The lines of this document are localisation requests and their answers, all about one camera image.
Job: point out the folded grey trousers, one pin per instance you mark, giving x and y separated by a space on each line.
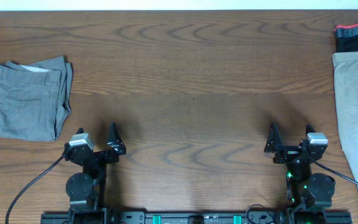
35 99

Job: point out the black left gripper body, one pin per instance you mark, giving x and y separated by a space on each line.
99 154

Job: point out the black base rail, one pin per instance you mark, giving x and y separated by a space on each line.
252 216

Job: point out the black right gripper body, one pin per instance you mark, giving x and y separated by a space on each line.
288 154

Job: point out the black garment with red waistband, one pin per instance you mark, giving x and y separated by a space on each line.
346 38

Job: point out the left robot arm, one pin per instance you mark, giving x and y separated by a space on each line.
86 188

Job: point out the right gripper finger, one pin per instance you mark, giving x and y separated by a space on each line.
274 140
309 129

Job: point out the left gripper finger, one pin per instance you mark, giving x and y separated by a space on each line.
115 141
80 131

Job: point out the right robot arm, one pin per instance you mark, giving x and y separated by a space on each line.
310 193

